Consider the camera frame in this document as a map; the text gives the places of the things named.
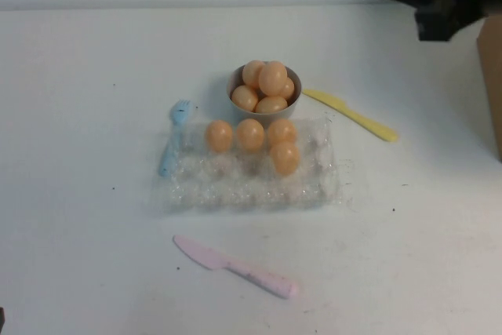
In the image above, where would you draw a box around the brown cardboard box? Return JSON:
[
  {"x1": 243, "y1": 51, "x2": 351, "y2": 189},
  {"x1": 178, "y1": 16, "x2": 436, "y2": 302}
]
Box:
[{"x1": 476, "y1": 16, "x2": 502, "y2": 163}]

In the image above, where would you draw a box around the clear plastic egg tray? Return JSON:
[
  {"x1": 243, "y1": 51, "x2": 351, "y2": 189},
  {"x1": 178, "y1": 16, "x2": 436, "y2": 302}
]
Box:
[{"x1": 155, "y1": 115, "x2": 342, "y2": 214}]

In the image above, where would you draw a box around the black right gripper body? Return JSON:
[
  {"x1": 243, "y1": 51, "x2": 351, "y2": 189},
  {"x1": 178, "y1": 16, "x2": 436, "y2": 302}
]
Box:
[{"x1": 414, "y1": 0, "x2": 491, "y2": 42}]

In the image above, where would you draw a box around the yellow plastic knife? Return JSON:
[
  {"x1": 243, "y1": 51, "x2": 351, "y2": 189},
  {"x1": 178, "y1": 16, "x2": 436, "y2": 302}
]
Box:
[{"x1": 302, "y1": 89, "x2": 399, "y2": 143}]

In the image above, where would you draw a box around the blue plastic fork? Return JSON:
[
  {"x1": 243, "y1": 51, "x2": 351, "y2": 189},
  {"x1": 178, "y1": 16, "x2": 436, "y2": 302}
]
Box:
[{"x1": 158, "y1": 99, "x2": 192, "y2": 177}]

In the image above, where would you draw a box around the grey round bowl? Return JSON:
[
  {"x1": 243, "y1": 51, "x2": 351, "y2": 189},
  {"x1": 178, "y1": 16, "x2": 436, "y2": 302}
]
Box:
[{"x1": 226, "y1": 62, "x2": 303, "y2": 120}]

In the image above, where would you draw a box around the orange plastic egg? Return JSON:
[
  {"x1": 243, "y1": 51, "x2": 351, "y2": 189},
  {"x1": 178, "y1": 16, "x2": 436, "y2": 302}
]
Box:
[
  {"x1": 258, "y1": 60, "x2": 289, "y2": 96},
  {"x1": 255, "y1": 95, "x2": 289, "y2": 115},
  {"x1": 267, "y1": 118, "x2": 297, "y2": 147},
  {"x1": 270, "y1": 140, "x2": 301, "y2": 177},
  {"x1": 205, "y1": 119, "x2": 234, "y2": 153},
  {"x1": 231, "y1": 85, "x2": 260, "y2": 112},
  {"x1": 280, "y1": 77, "x2": 296, "y2": 100},
  {"x1": 235, "y1": 118, "x2": 265, "y2": 152},
  {"x1": 242, "y1": 60, "x2": 267, "y2": 89}
]

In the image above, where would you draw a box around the pink plastic knife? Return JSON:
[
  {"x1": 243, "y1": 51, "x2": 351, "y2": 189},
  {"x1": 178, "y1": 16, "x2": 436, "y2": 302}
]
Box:
[{"x1": 173, "y1": 234, "x2": 300, "y2": 299}]

